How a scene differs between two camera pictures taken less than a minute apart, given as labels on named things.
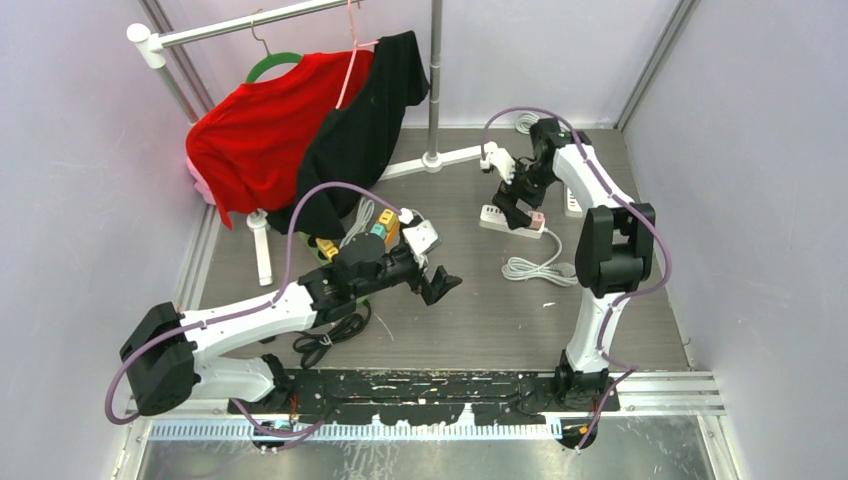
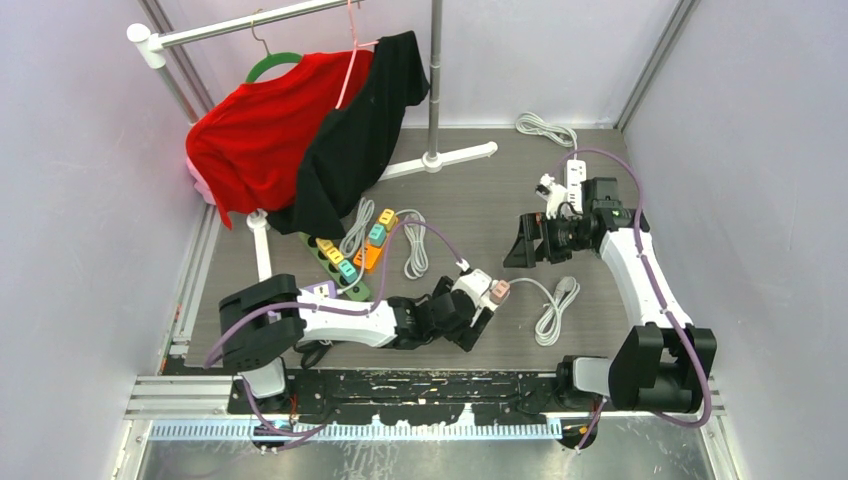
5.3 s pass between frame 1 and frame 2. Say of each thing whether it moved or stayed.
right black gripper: moved
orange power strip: moved
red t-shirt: stayed
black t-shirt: stayed
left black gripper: moved
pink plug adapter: moved
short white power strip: moved
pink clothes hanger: stayed
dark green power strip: stayed
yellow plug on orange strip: stayed
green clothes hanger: stayed
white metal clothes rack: stayed
